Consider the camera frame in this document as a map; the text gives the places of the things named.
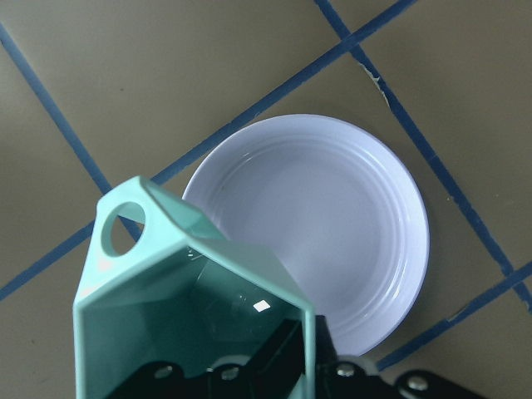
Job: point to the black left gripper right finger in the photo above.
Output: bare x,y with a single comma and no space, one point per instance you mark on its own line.
349,376

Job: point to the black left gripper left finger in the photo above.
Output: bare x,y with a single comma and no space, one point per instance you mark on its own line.
272,372

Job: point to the teal angular cup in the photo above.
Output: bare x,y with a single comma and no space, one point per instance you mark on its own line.
160,282

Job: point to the lavender round plate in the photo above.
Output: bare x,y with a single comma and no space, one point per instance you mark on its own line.
338,209

